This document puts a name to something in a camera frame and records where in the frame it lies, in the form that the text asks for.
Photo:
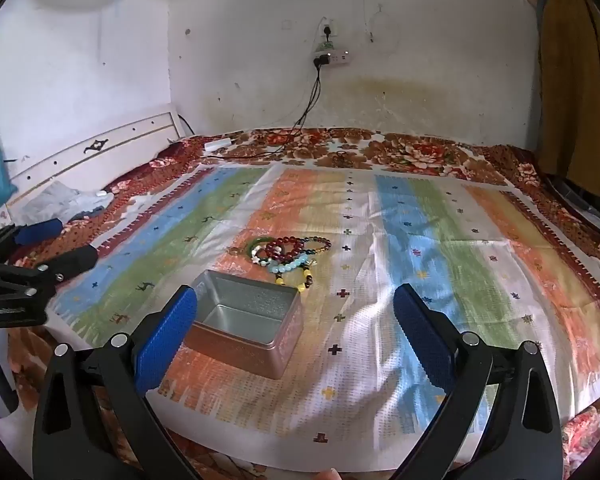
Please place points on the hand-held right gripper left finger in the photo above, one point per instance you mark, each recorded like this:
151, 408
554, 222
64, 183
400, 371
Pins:
165, 345

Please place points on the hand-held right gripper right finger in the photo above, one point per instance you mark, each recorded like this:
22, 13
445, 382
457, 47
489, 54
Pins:
425, 345

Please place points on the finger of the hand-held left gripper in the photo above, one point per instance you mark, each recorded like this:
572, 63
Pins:
40, 231
72, 261

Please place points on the metal tin box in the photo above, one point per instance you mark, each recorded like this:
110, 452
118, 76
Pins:
245, 307

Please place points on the green jade bangle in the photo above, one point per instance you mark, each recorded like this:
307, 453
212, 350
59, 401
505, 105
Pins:
253, 246

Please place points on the grey crumpled clothes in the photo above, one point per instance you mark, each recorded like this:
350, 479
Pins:
60, 200

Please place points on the white bed headboard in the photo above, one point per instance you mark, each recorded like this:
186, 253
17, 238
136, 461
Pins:
105, 155

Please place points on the striped colourful cloth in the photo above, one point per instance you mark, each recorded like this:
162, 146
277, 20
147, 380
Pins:
430, 220

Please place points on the white charger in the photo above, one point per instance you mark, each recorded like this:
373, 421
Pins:
217, 144

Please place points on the floral bedsheet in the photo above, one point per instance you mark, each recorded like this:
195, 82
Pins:
405, 152

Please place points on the brown hanging garment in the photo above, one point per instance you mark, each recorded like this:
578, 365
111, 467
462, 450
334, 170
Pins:
570, 85

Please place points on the white power strip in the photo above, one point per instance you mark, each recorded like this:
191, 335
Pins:
337, 58

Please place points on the wall socket with plug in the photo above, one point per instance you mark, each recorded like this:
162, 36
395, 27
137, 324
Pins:
328, 31

